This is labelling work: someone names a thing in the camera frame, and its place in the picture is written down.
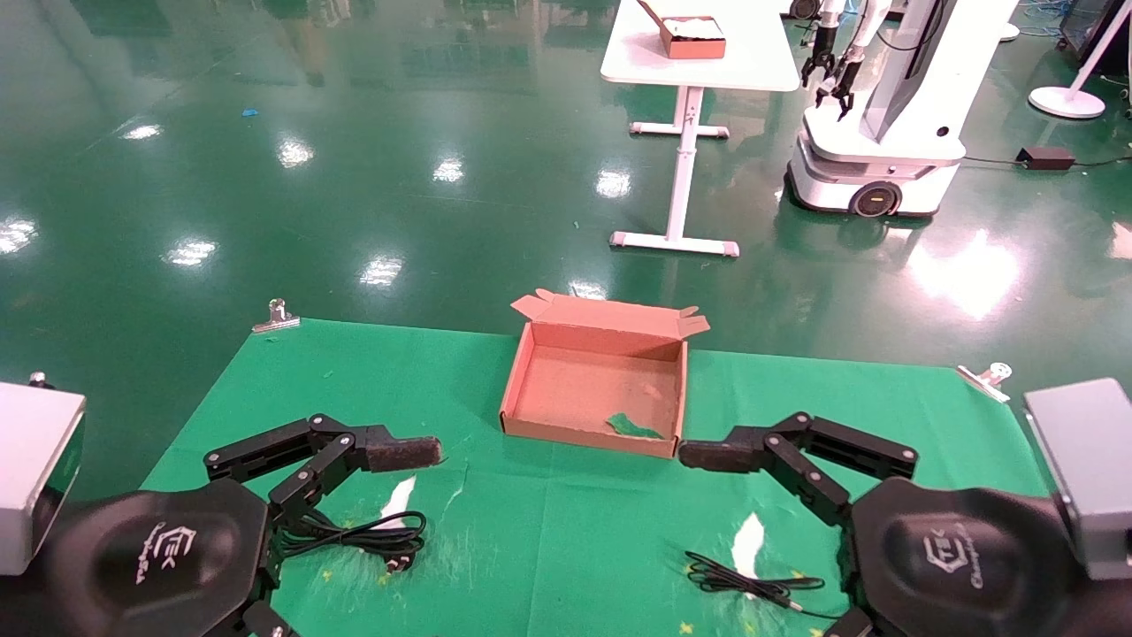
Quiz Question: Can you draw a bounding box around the open brown cardboard box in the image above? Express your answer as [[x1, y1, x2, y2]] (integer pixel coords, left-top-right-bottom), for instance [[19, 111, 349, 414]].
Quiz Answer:
[[499, 288, 712, 460]]

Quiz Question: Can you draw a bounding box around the black floor power cable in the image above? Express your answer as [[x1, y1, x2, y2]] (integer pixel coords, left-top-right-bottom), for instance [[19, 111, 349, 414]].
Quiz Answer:
[[962, 154, 1132, 171]]

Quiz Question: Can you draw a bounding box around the silver metal table clip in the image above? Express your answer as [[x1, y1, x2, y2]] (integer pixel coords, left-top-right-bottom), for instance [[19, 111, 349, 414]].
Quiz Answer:
[[251, 297, 301, 334], [956, 362, 1013, 404]]

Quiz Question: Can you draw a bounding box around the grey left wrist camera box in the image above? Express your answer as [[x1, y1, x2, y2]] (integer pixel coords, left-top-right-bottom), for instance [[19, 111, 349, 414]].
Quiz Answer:
[[0, 381, 88, 577]]

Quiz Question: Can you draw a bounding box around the brown box with white contents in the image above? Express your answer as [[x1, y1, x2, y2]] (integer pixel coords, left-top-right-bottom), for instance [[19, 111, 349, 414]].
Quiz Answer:
[[638, 0, 727, 61]]

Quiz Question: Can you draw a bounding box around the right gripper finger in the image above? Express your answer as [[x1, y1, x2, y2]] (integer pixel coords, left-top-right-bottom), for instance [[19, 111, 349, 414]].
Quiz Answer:
[[678, 411, 919, 525]]

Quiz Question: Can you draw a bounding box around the white floor stand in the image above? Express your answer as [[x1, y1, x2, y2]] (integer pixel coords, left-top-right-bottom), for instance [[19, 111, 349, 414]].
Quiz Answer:
[[1028, 0, 1132, 120]]

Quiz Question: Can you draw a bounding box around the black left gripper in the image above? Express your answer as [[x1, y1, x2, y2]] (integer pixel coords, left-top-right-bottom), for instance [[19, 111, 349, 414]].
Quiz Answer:
[[35, 479, 298, 637]]

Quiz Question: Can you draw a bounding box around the black cable with plug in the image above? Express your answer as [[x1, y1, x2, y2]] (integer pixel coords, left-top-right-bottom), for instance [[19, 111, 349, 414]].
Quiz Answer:
[[279, 510, 428, 575]]

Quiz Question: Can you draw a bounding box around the blue floor cable bundle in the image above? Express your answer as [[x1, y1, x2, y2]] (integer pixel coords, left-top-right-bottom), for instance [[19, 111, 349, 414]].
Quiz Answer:
[[1017, 0, 1076, 38]]

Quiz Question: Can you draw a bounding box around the white wheeled robot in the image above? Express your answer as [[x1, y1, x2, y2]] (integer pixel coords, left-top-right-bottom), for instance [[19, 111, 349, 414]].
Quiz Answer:
[[785, 0, 1020, 219]]

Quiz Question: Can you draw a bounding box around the black cabinet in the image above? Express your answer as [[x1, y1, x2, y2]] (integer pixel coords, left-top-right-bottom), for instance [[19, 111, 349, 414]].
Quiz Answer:
[[1059, 0, 1132, 77]]

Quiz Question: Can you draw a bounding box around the white height-adjustable table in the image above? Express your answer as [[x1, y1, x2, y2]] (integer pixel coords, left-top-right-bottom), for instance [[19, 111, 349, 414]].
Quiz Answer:
[[600, 0, 802, 258]]

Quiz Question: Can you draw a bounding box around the black power adapter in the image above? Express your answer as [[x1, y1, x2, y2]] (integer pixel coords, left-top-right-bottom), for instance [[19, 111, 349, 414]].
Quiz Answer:
[[1014, 145, 1076, 173]]

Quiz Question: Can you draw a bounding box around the green table cloth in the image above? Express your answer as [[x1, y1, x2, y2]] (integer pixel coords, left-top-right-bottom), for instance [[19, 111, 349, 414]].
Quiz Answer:
[[27, 317, 1128, 637]]

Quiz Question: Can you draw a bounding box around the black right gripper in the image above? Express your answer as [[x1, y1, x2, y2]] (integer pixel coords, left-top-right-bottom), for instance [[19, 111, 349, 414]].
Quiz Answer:
[[822, 477, 1094, 637]]

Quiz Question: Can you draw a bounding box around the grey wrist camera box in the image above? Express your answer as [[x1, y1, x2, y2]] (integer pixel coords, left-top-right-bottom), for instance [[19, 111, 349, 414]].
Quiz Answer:
[[0, 381, 88, 577], [1023, 378, 1132, 581]]

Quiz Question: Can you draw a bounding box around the white robot black gripper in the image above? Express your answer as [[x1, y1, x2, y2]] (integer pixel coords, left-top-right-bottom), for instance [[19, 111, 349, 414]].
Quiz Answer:
[[815, 42, 865, 122], [799, 25, 838, 88]]

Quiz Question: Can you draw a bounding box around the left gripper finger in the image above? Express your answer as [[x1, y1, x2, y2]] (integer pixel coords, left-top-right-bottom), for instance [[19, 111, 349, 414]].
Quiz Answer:
[[203, 413, 444, 529]]

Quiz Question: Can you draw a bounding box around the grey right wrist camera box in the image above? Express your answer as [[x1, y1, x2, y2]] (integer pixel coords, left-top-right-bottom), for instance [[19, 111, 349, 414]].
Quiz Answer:
[[1023, 378, 1132, 581]]

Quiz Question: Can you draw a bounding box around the thin black audio cable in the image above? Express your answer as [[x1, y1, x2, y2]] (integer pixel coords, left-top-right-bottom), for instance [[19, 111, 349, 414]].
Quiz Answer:
[[685, 550, 852, 618]]

